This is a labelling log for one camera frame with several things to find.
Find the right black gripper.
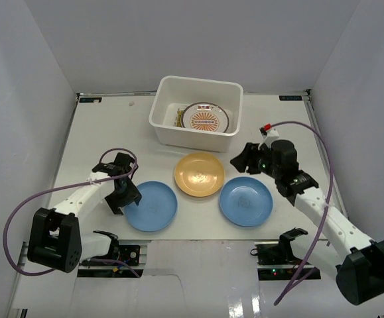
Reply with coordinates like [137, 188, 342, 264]
[230, 142, 281, 180]

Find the blue plastic plate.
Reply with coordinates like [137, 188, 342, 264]
[124, 181, 178, 233]
[219, 177, 274, 227]

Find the yellow plastic plate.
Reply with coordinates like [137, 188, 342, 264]
[174, 152, 225, 197]

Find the white plate orange sunburst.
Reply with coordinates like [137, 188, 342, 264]
[180, 102, 229, 133]

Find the round woven bamboo tray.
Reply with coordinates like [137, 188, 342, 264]
[174, 107, 185, 127]

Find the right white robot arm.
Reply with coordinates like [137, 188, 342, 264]
[230, 140, 384, 305]

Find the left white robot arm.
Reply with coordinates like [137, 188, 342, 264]
[27, 148, 142, 273]

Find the white plastic bin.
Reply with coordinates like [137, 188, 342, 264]
[149, 76, 243, 152]

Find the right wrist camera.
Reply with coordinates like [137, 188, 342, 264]
[259, 124, 279, 148]

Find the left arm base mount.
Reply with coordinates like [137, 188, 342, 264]
[77, 244, 143, 278]

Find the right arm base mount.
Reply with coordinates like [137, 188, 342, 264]
[250, 228, 321, 282]

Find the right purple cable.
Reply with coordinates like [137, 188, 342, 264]
[273, 121, 335, 306]

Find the purple cable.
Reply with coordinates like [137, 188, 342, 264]
[3, 148, 143, 278]
[273, 121, 335, 306]

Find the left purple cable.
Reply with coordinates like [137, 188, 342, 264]
[3, 148, 143, 278]

